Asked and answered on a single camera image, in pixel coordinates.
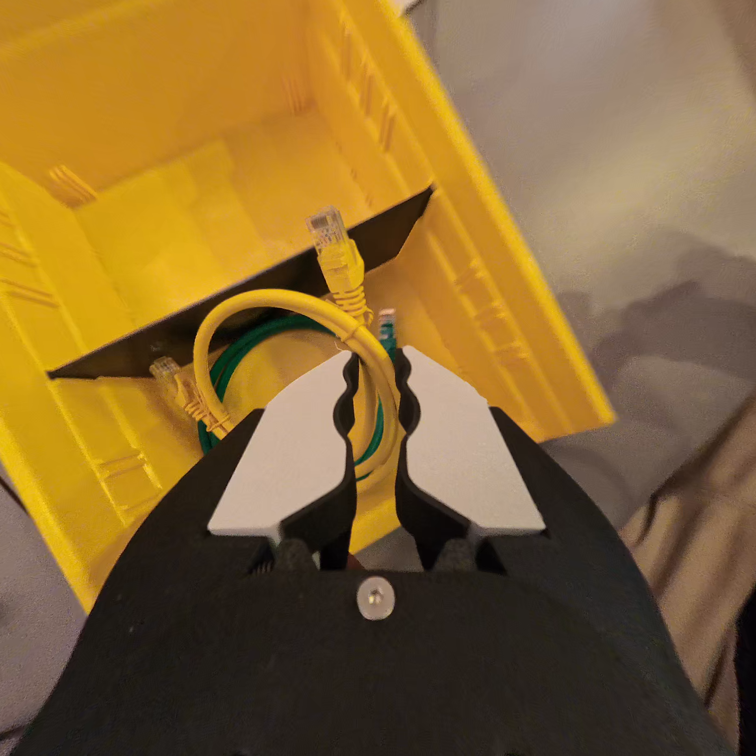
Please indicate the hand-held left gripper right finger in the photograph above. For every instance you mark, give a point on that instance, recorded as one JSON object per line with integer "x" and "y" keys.
{"x": 466, "y": 460}

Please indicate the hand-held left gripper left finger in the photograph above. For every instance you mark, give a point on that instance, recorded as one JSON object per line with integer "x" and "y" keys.
{"x": 283, "y": 466}

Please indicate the yellow plastic bin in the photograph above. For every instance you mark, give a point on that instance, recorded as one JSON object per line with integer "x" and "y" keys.
{"x": 206, "y": 88}

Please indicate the black bin divider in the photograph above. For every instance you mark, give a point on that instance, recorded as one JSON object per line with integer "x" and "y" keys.
{"x": 384, "y": 236}

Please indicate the person's beige trousers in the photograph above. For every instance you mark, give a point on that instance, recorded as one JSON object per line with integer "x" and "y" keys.
{"x": 697, "y": 531}

